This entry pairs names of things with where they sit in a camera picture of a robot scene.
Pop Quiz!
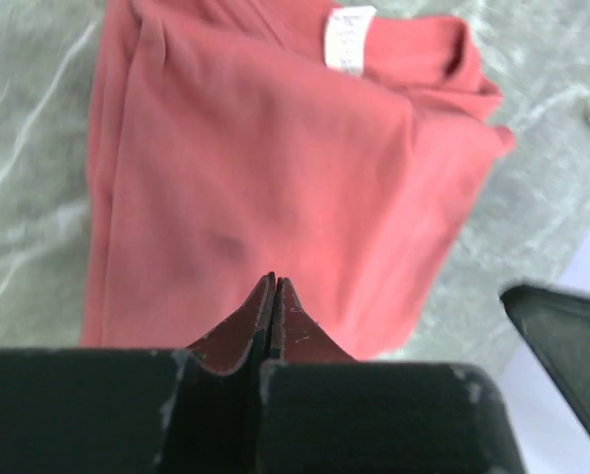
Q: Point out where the dark red t-shirt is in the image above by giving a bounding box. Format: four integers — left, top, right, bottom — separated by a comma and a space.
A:
81, 1, 515, 358

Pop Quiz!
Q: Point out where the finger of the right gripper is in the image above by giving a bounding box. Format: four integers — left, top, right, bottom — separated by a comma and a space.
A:
500, 283, 590, 436

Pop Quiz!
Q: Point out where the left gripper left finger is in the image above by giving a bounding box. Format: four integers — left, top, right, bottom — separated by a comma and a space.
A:
0, 275, 275, 473

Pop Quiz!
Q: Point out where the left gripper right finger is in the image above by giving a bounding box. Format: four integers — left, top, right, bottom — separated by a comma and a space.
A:
259, 279, 525, 473

